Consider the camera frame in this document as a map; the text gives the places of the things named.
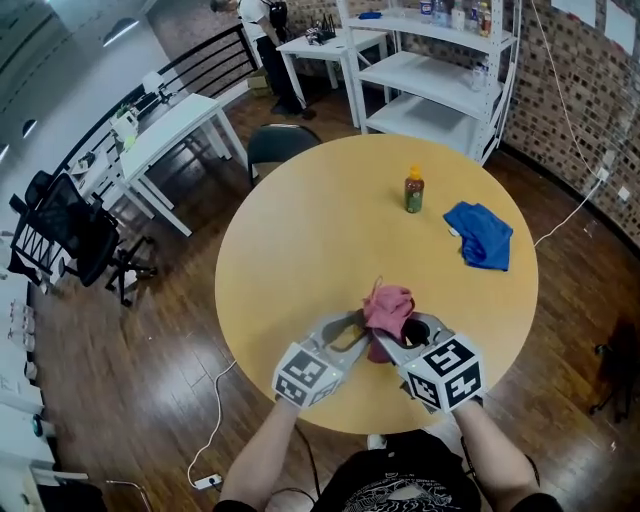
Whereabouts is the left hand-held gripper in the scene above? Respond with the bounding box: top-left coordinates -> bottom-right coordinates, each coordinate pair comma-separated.
271,309 -> 375,413

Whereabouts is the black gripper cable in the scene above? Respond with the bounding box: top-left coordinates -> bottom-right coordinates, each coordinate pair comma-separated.
459,434 -> 542,489
269,424 -> 322,501

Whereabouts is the person's black printed t-shirt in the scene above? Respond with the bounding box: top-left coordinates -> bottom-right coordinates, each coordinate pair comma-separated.
214,429 -> 569,512

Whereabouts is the black metal railing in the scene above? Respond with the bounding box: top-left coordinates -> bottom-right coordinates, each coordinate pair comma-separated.
47,22 -> 251,181

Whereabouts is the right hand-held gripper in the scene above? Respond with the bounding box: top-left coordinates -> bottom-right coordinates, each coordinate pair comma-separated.
371,312 -> 485,415

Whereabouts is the person's left forearm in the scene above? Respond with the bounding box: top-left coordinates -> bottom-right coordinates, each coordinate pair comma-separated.
227,399 -> 311,506

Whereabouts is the small white table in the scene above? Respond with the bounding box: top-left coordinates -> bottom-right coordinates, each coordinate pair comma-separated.
276,28 -> 390,109

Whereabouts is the dark grey chair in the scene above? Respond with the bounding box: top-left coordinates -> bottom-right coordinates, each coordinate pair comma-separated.
246,123 -> 324,189

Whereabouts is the white paper sheet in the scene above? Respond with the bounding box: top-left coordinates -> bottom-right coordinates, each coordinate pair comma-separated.
603,0 -> 636,54
549,0 -> 599,29

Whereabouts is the pink cloth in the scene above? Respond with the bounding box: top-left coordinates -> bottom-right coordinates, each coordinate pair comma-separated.
361,275 -> 416,365

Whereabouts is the white box device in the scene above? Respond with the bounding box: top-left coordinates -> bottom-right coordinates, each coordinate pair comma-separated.
110,110 -> 140,151

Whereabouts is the group of plastic bottles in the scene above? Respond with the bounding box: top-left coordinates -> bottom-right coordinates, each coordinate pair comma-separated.
418,0 -> 494,39

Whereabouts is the white desk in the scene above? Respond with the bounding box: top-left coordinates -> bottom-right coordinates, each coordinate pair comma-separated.
67,144 -> 129,211
118,93 -> 235,238

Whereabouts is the black router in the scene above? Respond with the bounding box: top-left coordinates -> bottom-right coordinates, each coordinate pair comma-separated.
305,13 -> 337,46

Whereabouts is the white extension cord with strip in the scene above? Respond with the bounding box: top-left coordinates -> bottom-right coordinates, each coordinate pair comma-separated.
187,174 -> 609,490

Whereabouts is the white shelving rack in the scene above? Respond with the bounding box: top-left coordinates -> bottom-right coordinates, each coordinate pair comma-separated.
335,0 -> 521,166

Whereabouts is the row of white boxes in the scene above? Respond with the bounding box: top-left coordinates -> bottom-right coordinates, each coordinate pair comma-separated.
0,297 -> 39,386

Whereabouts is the blue cloth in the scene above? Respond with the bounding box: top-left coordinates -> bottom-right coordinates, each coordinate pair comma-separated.
442,200 -> 515,272

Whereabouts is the round wooden table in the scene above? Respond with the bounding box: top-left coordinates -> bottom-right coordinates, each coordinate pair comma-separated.
214,133 -> 540,435

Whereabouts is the white lamp device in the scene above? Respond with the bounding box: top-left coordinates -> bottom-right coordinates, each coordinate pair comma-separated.
141,70 -> 172,101

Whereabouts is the hanging white cable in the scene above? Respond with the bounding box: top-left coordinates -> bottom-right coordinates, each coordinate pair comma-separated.
529,0 -> 607,176

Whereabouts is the cardboard box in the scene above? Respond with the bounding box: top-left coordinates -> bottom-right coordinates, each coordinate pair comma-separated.
248,68 -> 272,98

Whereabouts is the person's right forearm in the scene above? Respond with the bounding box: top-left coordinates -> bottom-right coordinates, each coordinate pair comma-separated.
452,399 -> 539,501

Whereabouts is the green bottle orange cap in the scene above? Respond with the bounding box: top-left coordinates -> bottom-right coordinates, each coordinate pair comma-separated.
403,163 -> 427,215

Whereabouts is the black mesh office chair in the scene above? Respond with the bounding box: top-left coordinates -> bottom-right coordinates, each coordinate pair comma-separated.
8,169 -> 159,307

